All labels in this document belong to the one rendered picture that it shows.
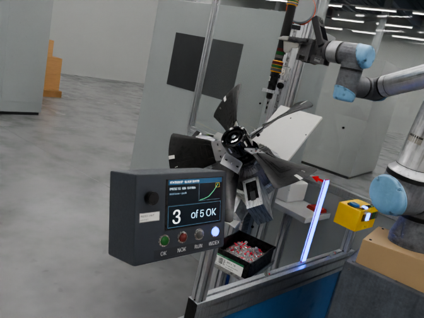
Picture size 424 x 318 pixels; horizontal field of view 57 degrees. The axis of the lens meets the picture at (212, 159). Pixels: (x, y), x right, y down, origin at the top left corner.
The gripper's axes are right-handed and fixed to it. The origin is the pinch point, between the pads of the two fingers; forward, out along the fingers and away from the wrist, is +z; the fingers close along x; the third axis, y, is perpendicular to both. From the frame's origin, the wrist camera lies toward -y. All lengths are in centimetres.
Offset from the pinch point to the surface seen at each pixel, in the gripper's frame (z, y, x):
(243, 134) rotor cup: 7.0, 40.6, -4.1
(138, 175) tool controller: -38, 39, -83
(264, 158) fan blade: -6.1, 46.5, -3.4
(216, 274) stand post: 13, 113, 8
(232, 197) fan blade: -1, 65, -11
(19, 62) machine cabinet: 580, 80, 80
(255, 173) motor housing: 3, 56, 5
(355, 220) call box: -38, 62, 21
